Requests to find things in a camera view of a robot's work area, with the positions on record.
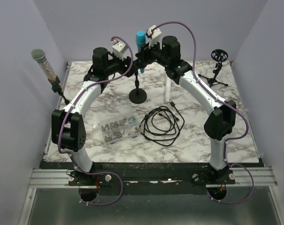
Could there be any black tripod shock-mount stand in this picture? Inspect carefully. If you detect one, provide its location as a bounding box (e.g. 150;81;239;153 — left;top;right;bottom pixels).
198;49;228;88

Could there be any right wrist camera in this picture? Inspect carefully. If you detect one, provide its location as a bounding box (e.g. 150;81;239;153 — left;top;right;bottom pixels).
146;25;161;48

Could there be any coiled black usb cable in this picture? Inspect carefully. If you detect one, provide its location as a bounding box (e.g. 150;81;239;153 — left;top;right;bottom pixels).
140;101;186;148

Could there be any glitter silver microphone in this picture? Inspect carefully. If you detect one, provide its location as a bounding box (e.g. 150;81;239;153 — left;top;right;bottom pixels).
31;49;57;83

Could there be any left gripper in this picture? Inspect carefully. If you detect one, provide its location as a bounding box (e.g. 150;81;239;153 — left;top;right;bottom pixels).
105;52;138;77

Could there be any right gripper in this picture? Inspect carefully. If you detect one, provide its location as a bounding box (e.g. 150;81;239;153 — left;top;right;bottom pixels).
135;37;169;68

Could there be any clear plastic screw box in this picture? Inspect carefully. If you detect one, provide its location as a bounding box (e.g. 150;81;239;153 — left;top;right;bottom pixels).
97;105;140;145

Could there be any blue microphone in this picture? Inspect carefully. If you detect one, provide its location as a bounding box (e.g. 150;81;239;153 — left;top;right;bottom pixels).
135;30;146;73

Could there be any black desk mic stand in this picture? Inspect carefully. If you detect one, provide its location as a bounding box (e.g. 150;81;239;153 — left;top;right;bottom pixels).
48;77;70;105

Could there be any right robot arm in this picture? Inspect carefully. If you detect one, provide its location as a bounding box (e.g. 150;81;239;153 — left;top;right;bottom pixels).
136;36;236;184

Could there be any white microphone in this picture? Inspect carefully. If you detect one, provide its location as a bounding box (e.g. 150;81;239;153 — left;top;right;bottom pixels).
164;77;171;103

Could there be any black round-base mic stand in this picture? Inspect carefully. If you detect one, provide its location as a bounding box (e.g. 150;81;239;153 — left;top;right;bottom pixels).
129;71;147;104

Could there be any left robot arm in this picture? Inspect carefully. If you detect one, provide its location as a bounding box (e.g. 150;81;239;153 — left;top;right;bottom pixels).
51;47;135;185

